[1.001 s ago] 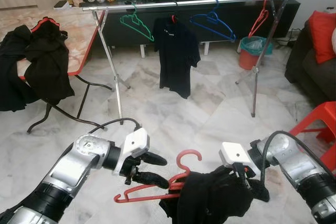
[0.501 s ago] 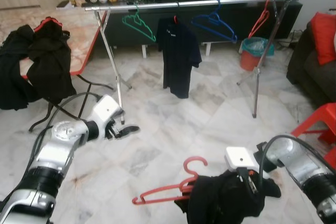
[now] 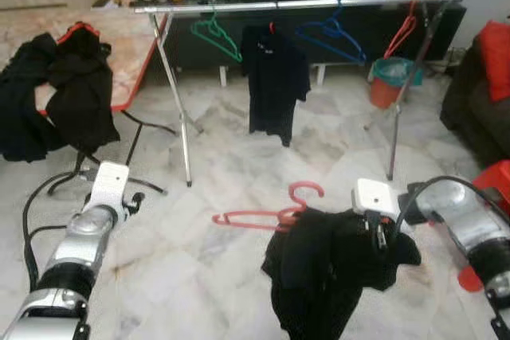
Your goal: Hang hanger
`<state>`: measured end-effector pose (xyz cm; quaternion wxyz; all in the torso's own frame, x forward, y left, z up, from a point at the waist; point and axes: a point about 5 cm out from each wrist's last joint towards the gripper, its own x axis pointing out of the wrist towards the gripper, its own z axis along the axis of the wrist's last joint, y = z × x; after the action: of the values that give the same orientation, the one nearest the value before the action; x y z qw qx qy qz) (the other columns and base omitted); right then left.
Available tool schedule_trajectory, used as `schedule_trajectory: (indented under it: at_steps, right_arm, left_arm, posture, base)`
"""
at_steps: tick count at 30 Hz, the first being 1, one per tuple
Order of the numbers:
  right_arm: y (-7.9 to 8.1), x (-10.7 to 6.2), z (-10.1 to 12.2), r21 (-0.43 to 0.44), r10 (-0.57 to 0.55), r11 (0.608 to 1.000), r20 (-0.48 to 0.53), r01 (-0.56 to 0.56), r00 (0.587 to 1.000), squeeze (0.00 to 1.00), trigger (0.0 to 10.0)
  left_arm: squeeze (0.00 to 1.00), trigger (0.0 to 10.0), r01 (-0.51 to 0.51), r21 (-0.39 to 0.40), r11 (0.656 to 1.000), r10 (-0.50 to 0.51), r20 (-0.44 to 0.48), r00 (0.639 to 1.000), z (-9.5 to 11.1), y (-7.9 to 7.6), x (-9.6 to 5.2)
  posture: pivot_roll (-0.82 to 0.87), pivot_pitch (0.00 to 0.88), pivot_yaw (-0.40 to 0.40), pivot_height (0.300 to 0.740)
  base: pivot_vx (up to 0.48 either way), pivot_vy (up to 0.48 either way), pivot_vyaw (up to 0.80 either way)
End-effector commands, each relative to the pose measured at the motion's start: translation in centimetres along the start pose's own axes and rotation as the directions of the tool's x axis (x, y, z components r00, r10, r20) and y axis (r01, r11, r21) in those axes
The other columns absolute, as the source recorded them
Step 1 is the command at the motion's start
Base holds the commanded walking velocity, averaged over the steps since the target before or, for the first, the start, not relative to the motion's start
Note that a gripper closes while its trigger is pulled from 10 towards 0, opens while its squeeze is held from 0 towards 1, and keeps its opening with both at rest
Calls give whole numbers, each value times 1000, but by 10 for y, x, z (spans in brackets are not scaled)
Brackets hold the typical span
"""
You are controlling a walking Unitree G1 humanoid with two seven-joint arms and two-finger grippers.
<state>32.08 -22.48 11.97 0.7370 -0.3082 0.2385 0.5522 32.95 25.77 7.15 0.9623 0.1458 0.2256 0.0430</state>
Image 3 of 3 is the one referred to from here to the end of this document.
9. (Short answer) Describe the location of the red cushion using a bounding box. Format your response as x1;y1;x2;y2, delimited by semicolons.
477;20;510;104

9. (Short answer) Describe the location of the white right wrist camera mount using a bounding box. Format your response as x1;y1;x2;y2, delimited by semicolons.
352;178;399;217

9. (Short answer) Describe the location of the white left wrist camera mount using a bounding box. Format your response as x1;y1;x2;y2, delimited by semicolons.
86;162;131;212

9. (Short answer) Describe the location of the marble top folding table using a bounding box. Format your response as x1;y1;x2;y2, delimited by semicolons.
0;7;171;197

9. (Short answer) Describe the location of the orange bin with green bag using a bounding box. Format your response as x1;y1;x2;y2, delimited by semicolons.
368;56;423;110

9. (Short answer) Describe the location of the navy blue shirt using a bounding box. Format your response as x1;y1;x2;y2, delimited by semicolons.
240;25;312;147

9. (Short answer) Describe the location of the black garment with green print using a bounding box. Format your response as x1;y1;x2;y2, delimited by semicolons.
261;206;423;340

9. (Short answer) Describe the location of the dark grey sofa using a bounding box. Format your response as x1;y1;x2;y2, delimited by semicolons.
440;33;510;167

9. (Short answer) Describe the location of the metal clothes rack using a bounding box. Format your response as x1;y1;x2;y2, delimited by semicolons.
134;0;463;188

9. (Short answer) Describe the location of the black TV console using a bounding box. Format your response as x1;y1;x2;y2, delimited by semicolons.
104;0;469;86

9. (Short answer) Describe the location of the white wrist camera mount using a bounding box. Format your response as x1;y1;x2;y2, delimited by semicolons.
352;178;399;217
86;162;131;212

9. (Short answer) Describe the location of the blue plastic hanger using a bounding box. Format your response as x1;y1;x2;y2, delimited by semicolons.
295;0;367;66

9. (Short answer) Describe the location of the red plastic stool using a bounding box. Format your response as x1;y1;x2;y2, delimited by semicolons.
458;158;510;293

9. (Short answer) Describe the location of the green plastic hanger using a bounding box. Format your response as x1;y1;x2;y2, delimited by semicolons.
190;12;242;64

